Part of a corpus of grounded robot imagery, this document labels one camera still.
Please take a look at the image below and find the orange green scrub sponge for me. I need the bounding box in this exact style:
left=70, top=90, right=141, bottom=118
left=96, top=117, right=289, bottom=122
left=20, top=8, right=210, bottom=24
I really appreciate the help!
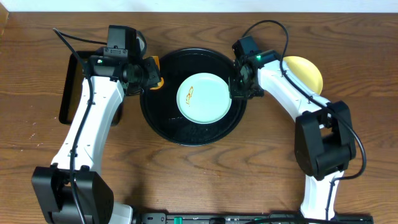
left=149, top=55, right=165, bottom=91

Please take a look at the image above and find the light blue plate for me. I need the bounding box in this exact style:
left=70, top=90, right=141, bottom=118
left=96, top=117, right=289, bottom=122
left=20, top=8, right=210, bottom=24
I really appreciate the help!
left=176, top=73, right=232, bottom=124

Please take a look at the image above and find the yellow plate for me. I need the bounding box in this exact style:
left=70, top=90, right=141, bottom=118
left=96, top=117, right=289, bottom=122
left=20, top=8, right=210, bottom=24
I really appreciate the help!
left=284, top=56, right=323, bottom=95

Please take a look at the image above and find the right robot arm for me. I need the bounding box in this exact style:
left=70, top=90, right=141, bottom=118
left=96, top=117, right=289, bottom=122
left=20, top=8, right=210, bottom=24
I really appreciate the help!
left=229, top=50, right=356, bottom=221

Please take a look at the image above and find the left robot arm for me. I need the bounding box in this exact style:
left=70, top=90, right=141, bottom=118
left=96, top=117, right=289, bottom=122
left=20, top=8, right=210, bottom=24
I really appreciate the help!
left=32, top=55, right=161, bottom=224

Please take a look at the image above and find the black round tray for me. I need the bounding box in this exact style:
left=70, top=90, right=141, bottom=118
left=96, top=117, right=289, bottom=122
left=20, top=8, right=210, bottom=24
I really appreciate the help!
left=140, top=48, right=247, bottom=146

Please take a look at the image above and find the black rectangular water tray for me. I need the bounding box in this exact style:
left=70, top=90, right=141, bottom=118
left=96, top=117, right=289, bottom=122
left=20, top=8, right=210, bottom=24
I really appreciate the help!
left=58, top=49, right=123, bottom=126

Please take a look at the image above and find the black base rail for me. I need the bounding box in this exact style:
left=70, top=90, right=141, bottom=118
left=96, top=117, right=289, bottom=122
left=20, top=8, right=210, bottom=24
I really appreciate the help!
left=131, top=212, right=374, bottom=224

